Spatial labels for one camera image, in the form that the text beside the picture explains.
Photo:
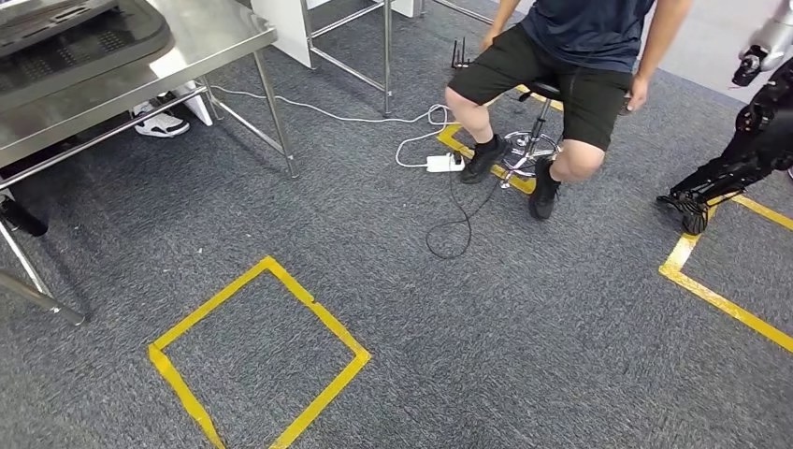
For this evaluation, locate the white shoe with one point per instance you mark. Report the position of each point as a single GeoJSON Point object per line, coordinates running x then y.
{"type": "Point", "coordinates": [161, 124]}

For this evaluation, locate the person's hand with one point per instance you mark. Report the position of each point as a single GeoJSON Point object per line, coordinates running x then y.
{"type": "Point", "coordinates": [491, 39]}
{"type": "Point", "coordinates": [638, 93]}

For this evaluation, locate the yellow floor tape square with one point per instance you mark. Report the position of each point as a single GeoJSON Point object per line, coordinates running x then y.
{"type": "Point", "coordinates": [449, 139]}
{"type": "Point", "coordinates": [167, 372]}
{"type": "Point", "coordinates": [675, 260]}

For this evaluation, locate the black cylinder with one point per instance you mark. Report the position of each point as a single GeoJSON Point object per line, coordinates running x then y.
{"type": "Point", "coordinates": [25, 218]}

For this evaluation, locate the person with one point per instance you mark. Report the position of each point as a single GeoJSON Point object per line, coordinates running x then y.
{"type": "Point", "coordinates": [588, 37]}

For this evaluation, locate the white power strip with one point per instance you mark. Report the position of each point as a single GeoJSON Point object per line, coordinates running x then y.
{"type": "Point", "coordinates": [441, 163]}

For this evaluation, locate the large black engine cover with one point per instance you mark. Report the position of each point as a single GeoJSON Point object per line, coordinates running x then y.
{"type": "Point", "coordinates": [124, 49]}

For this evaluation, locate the black router with antennas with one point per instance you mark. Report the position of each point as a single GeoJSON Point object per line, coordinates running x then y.
{"type": "Point", "coordinates": [459, 59]}

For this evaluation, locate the stainless steel workbench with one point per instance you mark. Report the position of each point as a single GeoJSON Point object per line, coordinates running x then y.
{"type": "Point", "coordinates": [204, 31]}

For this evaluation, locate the person's forearm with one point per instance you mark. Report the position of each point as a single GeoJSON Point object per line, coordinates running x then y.
{"type": "Point", "coordinates": [505, 12]}
{"type": "Point", "coordinates": [663, 37]}

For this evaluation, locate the white panel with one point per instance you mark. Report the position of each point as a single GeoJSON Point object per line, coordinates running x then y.
{"type": "Point", "coordinates": [279, 25]}

